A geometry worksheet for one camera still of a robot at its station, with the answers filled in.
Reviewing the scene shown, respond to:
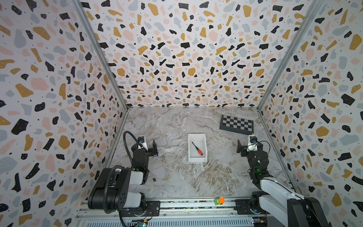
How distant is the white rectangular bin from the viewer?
35.8 inches

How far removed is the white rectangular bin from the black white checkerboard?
0.21 meters

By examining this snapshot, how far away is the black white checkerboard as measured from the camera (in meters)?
1.08
